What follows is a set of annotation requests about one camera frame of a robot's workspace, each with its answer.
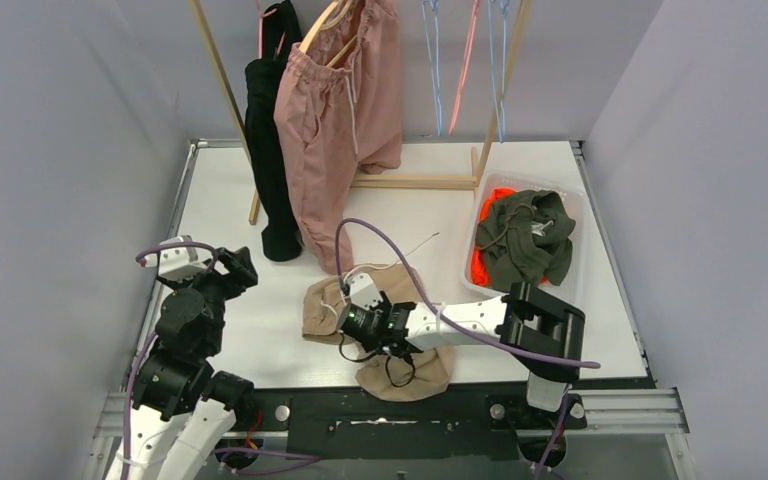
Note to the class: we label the orange shorts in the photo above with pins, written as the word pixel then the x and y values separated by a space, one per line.
pixel 478 273

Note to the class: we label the pink shorts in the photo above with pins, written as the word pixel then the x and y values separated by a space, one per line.
pixel 339 112

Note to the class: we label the black shorts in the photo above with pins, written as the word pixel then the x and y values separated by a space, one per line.
pixel 280 236

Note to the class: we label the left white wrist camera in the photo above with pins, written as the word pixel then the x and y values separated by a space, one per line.
pixel 178 258

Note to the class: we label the pink hanger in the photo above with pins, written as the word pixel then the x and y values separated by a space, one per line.
pixel 465 65
pixel 271 30

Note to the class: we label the light blue wire hanger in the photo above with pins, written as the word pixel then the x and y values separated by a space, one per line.
pixel 498 12

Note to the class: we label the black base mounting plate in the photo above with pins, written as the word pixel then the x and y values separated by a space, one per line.
pixel 487 420

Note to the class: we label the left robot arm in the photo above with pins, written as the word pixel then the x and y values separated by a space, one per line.
pixel 177 406

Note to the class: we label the wooden hanger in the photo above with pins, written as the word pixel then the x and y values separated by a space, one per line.
pixel 328 26

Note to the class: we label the white plastic basket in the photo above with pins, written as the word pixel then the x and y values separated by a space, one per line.
pixel 572 288

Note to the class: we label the beige shorts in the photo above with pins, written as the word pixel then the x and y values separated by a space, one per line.
pixel 388 379

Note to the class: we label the olive green shorts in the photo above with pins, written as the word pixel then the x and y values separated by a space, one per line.
pixel 533 241

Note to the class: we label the wooden clothes rack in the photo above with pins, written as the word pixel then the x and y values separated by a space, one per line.
pixel 397 181

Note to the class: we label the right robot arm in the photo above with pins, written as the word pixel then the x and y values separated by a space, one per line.
pixel 543 332

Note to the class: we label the pink hanger on black shorts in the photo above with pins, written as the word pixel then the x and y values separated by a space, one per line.
pixel 271 30

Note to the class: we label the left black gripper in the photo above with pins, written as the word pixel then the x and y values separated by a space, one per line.
pixel 236 266

